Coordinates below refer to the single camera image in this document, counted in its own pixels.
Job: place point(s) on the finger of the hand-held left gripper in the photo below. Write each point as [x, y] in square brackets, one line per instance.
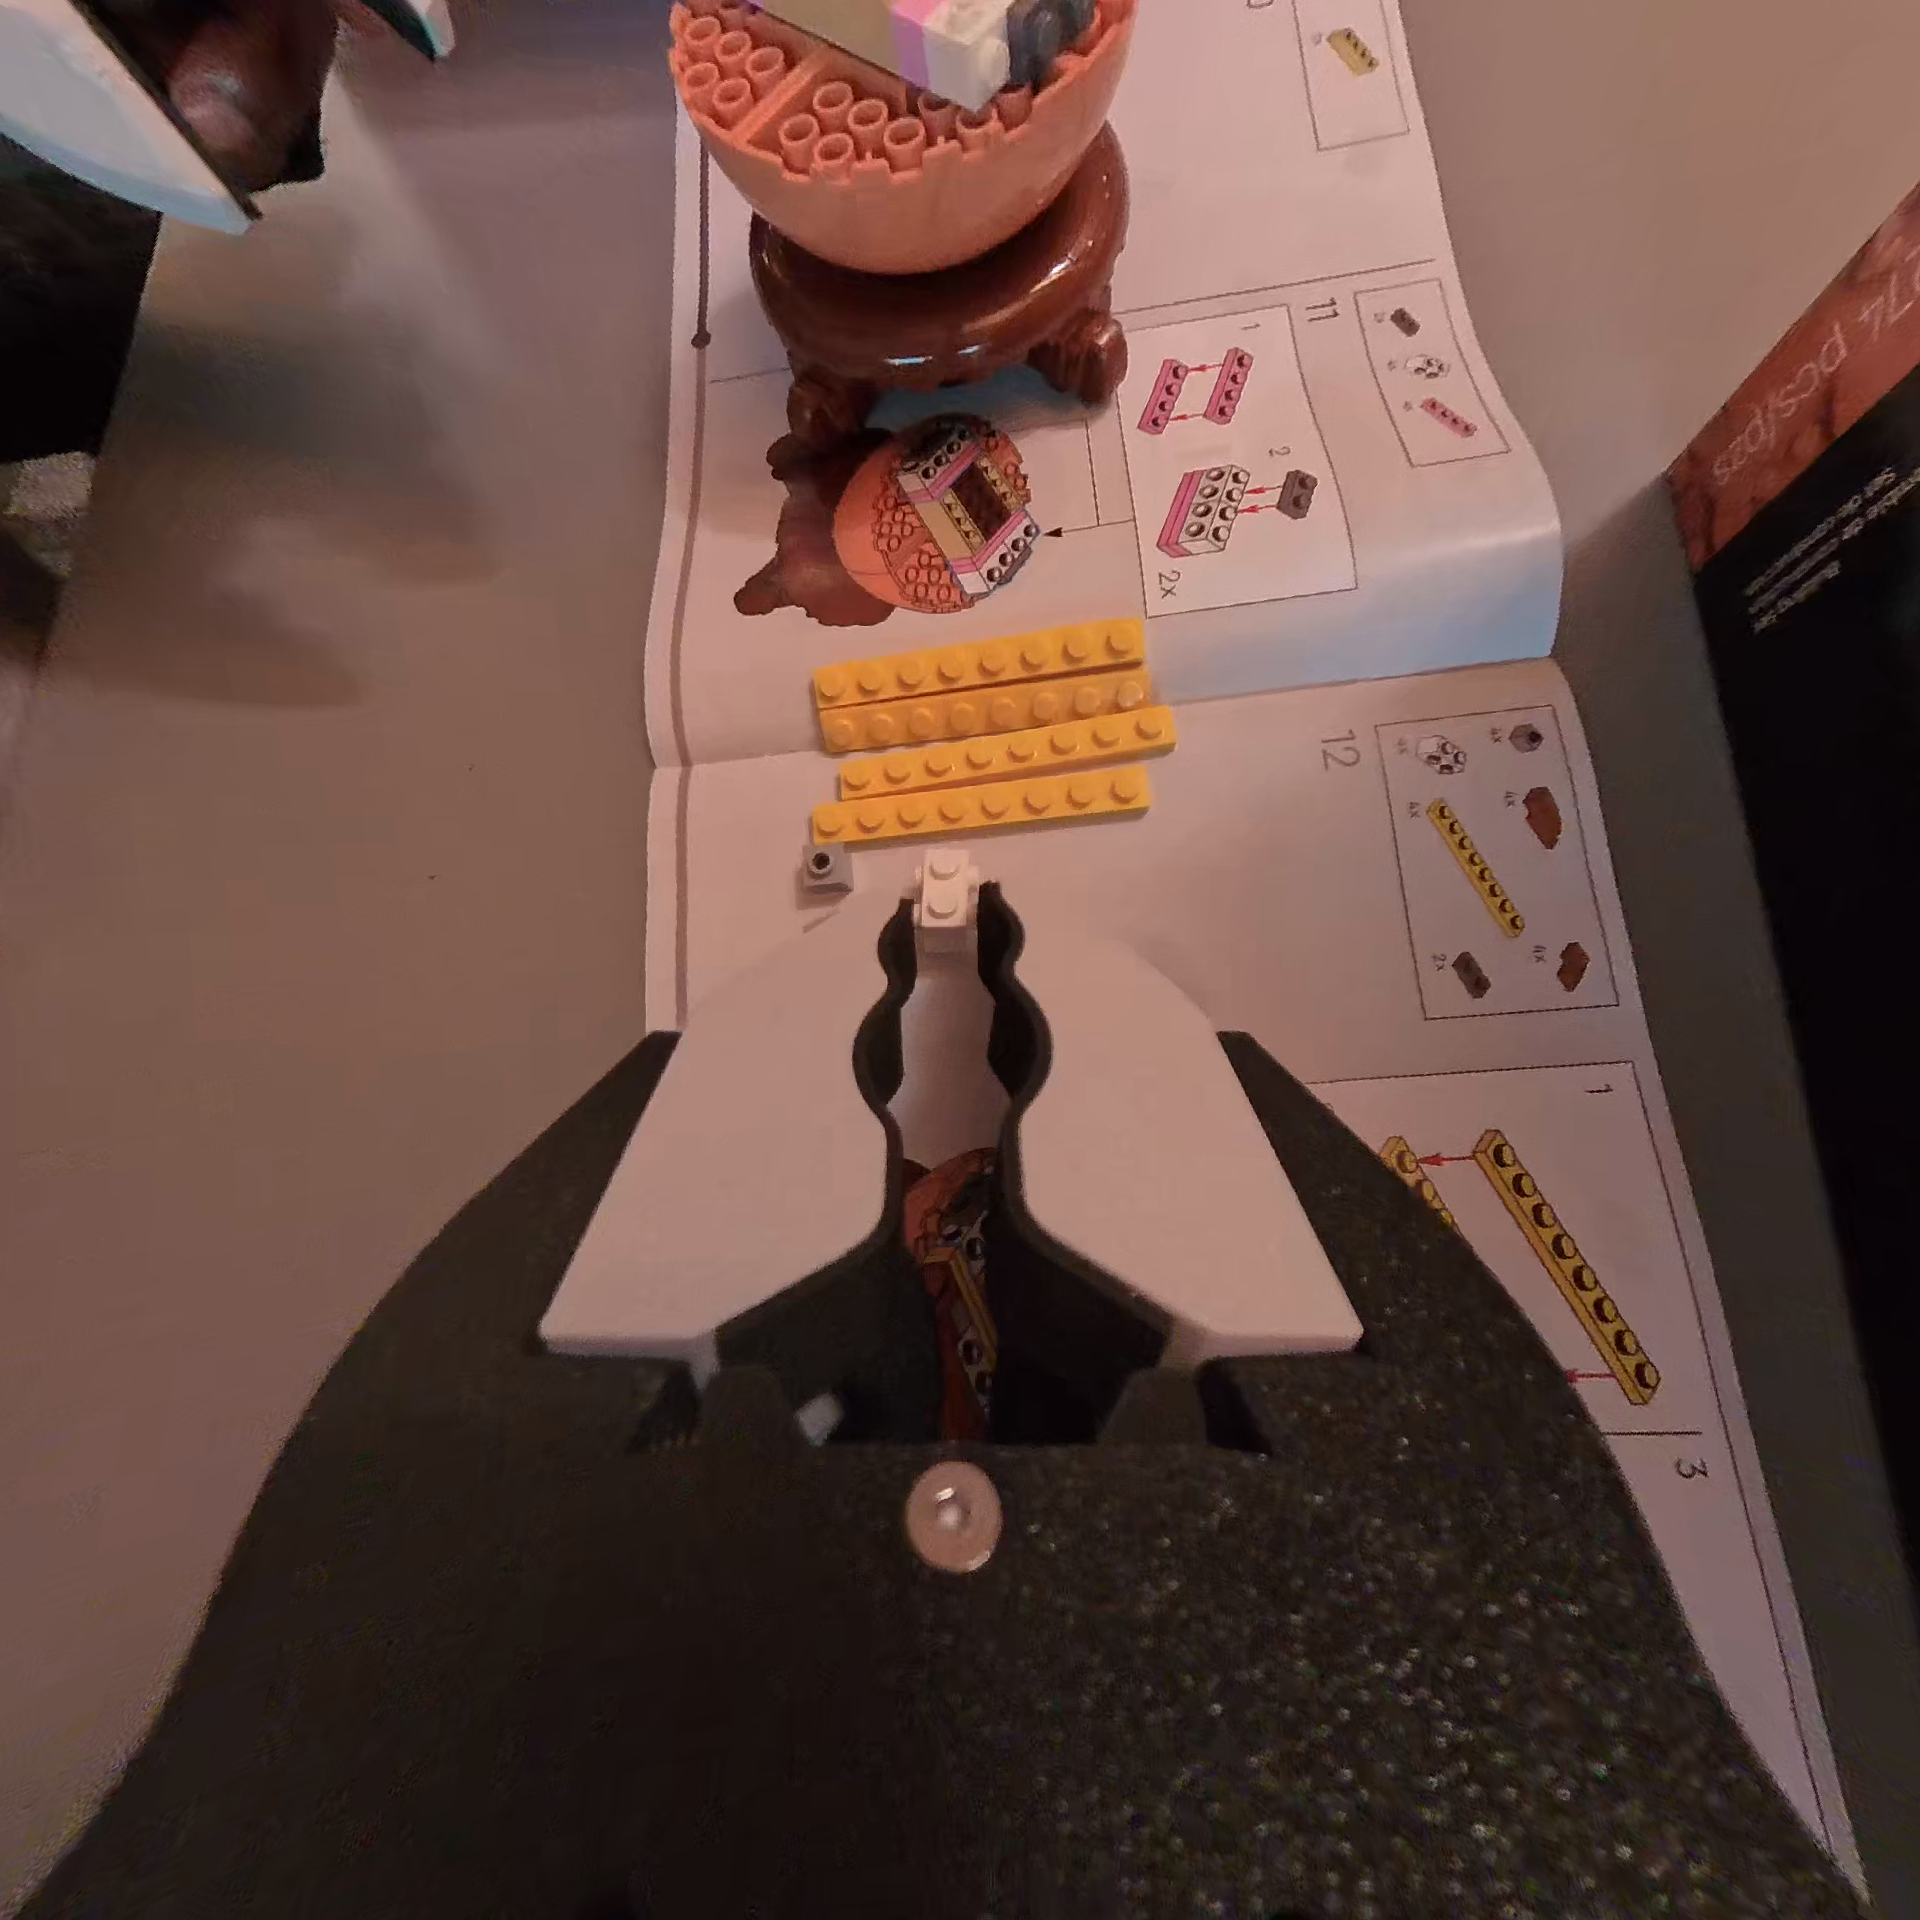
[92, 93]
[405, 25]

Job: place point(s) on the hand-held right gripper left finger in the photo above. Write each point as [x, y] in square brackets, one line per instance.
[722, 1172]

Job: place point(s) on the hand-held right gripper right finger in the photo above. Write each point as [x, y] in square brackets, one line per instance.
[1187, 1172]

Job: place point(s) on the small white brick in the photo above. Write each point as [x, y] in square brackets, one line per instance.
[950, 895]

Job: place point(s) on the person's left hand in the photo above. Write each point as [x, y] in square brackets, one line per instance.
[256, 76]

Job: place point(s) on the small grey brick piece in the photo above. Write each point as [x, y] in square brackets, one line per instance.
[824, 871]

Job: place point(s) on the brick flowerpot model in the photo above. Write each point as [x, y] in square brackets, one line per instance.
[901, 152]

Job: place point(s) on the brick set instruction booklet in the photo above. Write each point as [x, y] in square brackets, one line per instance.
[1381, 603]

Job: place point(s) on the black orchid print set box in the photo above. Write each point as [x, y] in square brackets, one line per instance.
[1816, 751]

